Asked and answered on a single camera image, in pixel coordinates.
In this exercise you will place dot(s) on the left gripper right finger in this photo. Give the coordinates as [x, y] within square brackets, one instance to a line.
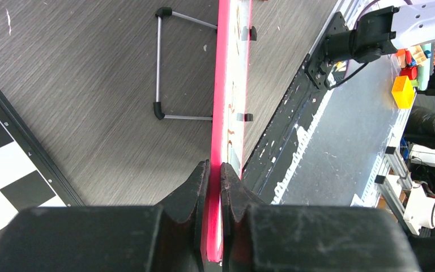
[262, 237]

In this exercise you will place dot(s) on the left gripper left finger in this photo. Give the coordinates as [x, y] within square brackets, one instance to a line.
[166, 236]

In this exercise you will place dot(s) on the pink framed whiteboard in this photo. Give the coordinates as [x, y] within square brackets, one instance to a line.
[235, 33]

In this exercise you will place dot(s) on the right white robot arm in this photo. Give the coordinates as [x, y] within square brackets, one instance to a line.
[382, 32]

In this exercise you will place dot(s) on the black white checkerboard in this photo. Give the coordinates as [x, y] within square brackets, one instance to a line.
[28, 176]

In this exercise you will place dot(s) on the yellow toy block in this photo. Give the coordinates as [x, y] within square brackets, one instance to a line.
[403, 92]

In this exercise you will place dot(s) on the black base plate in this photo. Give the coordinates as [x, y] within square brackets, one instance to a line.
[276, 156]

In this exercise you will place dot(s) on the aluminium front rail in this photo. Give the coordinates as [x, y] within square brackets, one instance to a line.
[390, 177]

